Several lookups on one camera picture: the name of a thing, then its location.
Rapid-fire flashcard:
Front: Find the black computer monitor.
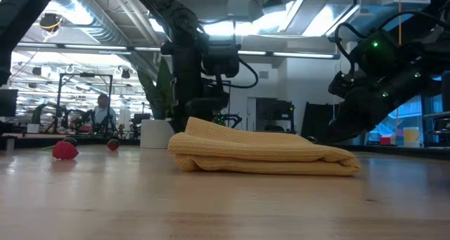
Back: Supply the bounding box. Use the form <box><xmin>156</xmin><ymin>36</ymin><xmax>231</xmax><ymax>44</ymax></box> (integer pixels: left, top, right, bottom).
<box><xmin>0</xmin><ymin>89</ymin><xmax>19</xmax><ymax>118</ymax></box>

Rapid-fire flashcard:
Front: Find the red raspberry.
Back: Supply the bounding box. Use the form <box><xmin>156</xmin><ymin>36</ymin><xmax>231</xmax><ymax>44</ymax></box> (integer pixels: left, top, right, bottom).
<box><xmin>52</xmin><ymin>141</ymin><xmax>80</xmax><ymax>161</ymax></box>

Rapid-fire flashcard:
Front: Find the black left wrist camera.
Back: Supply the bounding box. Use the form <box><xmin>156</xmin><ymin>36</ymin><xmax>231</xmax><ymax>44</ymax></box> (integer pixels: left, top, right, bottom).
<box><xmin>202</xmin><ymin>38</ymin><xmax>243</xmax><ymax>78</ymax></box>

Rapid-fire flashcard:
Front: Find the long ceiling light bar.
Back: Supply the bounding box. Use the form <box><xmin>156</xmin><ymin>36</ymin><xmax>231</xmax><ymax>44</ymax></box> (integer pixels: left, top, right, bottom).
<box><xmin>13</xmin><ymin>42</ymin><xmax>341</xmax><ymax>61</ymax></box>

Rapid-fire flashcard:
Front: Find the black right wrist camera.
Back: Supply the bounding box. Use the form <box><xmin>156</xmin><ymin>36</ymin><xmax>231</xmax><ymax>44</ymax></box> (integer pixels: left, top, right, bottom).
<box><xmin>328</xmin><ymin>70</ymin><xmax>355</xmax><ymax>99</ymax></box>

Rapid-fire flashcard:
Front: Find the folded yellow cloth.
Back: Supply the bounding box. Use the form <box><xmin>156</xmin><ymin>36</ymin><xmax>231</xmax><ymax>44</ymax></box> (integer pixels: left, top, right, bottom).
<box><xmin>167</xmin><ymin>116</ymin><xmax>362</xmax><ymax>177</ymax></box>

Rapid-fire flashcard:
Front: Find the green plant in white pot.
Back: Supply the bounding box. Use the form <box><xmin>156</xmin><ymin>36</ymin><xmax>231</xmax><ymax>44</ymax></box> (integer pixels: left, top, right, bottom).
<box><xmin>136</xmin><ymin>56</ymin><xmax>176</xmax><ymax>150</ymax></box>

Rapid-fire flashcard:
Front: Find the black cabinet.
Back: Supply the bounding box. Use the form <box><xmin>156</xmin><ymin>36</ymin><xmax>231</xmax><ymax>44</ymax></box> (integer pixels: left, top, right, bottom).
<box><xmin>255</xmin><ymin>98</ymin><xmax>296</xmax><ymax>133</ymax></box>

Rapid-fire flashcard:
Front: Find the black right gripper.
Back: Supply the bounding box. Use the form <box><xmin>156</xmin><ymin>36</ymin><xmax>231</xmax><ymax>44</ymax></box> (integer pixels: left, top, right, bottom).
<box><xmin>325</xmin><ymin>30</ymin><xmax>423</xmax><ymax>145</ymax></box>

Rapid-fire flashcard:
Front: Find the person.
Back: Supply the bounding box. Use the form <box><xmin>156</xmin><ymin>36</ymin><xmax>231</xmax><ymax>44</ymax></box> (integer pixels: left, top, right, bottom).
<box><xmin>89</xmin><ymin>93</ymin><xmax>117</xmax><ymax>132</ymax></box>

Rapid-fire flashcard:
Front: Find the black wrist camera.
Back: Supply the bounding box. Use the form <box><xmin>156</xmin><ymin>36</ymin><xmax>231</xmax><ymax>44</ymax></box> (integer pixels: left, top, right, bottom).
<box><xmin>328</xmin><ymin>70</ymin><xmax>355</xmax><ymax>99</ymax></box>
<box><xmin>202</xmin><ymin>38</ymin><xmax>243</xmax><ymax>78</ymax></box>

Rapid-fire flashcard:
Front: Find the black aluminium table frame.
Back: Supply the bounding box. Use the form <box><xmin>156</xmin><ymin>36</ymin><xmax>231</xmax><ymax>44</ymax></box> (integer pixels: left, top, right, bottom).
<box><xmin>0</xmin><ymin>134</ymin><xmax>450</xmax><ymax>160</ymax></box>

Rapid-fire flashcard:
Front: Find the black robot rig frame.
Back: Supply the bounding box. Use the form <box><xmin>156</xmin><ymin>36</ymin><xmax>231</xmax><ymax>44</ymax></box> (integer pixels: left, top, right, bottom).
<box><xmin>55</xmin><ymin>72</ymin><xmax>114</xmax><ymax>135</ymax></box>

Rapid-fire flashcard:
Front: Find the black panel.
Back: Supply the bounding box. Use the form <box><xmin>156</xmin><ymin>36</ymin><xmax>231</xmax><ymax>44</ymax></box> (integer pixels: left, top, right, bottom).
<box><xmin>301</xmin><ymin>101</ymin><xmax>340</xmax><ymax>142</ymax></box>

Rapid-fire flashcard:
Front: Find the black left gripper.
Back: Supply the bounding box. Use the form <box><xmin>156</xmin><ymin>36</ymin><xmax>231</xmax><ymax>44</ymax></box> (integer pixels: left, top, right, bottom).
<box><xmin>161</xmin><ymin>32</ymin><xmax>231</xmax><ymax>134</ymax></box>

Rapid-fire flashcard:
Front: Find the black ceiling dome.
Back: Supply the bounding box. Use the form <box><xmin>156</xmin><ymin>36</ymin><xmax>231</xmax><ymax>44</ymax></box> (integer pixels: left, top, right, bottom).
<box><xmin>39</xmin><ymin>13</ymin><xmax>63</xmax><ymax>32</ymax></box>

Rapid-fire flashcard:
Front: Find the yellow cup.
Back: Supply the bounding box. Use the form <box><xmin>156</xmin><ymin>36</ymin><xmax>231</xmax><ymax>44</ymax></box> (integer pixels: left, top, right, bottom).
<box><xmin>403</xmin><ymin>126</ymin><xmax>421</xmax><ymax>148</ymax></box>

